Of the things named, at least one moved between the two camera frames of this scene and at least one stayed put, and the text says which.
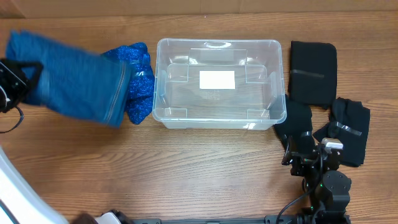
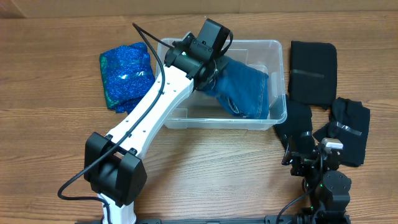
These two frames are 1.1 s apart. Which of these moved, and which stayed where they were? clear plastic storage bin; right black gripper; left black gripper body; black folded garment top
Moved: left black gripper body
Stayed: black folded garment top; clear plastic storage bin; right black gripper
